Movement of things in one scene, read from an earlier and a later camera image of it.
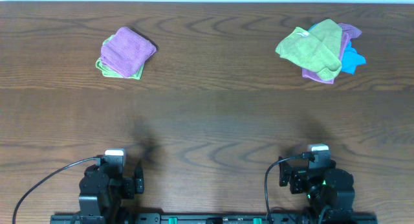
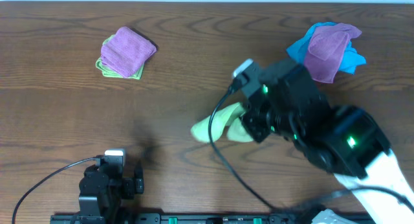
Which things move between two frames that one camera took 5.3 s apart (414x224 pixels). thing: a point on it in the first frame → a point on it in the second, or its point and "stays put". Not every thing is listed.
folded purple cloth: (126, 51) stays put
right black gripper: (298, 176) → (249, 120)
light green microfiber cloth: (318, 50) → (231, 114)
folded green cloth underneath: (107, 72) stays put
